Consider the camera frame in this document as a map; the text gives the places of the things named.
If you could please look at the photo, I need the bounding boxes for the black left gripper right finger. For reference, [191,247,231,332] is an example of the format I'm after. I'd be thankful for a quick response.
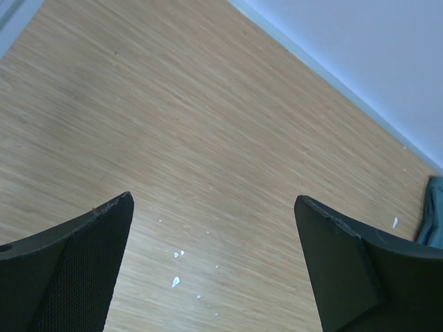
[294,195,442,331]

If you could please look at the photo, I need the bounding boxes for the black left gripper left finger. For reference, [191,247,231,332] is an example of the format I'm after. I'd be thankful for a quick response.
[1,192,134,331]

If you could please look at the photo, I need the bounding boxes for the folded teal t-shirt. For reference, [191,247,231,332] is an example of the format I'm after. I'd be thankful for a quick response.
[416,176,442,249]

